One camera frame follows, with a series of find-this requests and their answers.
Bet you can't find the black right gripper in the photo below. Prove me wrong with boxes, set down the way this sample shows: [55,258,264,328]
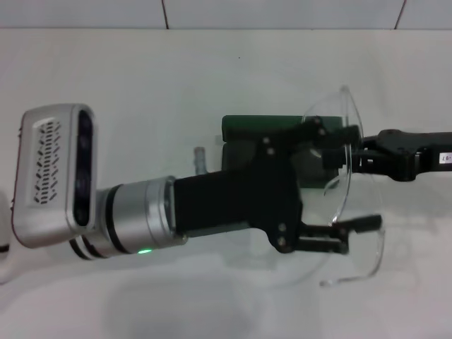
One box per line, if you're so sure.
[352,129,452,183]

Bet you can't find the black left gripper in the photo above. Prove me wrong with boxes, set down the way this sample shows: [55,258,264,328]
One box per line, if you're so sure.
[173,116,383,256]

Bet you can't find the clear transparent glasses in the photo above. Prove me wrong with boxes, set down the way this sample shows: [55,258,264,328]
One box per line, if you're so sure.
[302,84,386,287]

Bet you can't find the green glasses case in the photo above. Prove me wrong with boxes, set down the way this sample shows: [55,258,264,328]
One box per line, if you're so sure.
[220,113,345,190]

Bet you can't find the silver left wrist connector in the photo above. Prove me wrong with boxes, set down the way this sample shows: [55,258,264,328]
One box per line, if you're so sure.
[192,146,209,176]

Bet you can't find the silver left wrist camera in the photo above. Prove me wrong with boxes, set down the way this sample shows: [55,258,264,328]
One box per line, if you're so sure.
[9,102,97,250]

